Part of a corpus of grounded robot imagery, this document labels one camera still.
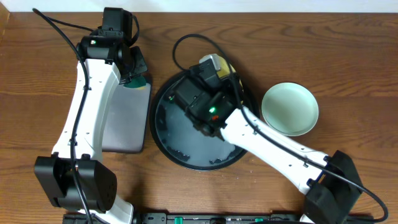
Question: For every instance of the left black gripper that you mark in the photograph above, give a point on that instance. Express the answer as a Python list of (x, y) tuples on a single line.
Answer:
[(141, 65)]

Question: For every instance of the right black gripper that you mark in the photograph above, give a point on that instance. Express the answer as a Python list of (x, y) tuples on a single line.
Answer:
[(228, 86)]

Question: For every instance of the green yellow sponge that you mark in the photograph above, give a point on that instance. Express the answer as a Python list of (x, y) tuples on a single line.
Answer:
[(138, 82)]

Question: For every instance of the pale green plate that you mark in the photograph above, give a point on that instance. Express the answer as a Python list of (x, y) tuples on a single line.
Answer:
[(290, 109)]

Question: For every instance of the yellow plate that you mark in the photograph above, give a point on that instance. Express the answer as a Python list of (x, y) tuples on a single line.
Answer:
[(222, 68)]

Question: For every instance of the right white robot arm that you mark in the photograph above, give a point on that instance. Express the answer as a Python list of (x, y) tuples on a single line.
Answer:
[(330, 184)]

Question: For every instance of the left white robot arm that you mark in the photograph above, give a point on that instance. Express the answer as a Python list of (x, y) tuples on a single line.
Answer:
[(74, 177)]

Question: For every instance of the black round tray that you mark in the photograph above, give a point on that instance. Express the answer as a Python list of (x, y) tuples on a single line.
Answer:
[(180, 142)]

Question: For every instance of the black rectangular tray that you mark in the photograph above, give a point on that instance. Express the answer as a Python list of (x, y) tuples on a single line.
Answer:
[(125, 126)]

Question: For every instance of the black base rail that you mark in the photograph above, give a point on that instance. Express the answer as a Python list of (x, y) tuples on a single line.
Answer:
[(163, 218)]

